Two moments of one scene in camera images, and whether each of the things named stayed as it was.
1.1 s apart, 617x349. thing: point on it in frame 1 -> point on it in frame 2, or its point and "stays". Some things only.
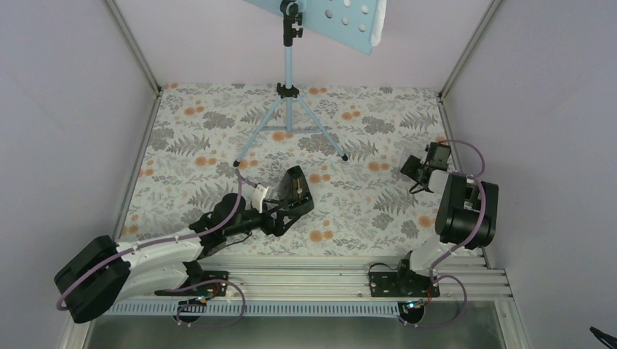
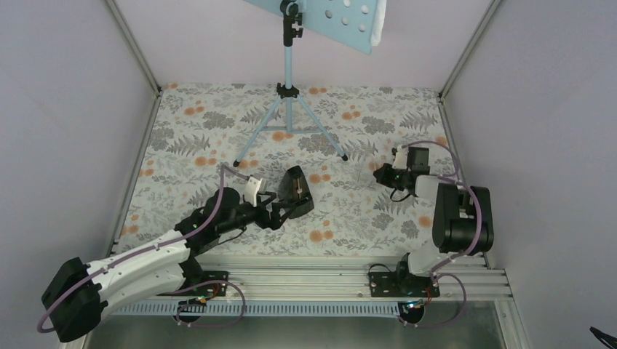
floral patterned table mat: x=346 y=141 stays
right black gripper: x=408 y=168 -> x=383 y=178
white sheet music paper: x=380 y=8 stays
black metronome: x=294 y=193 stays
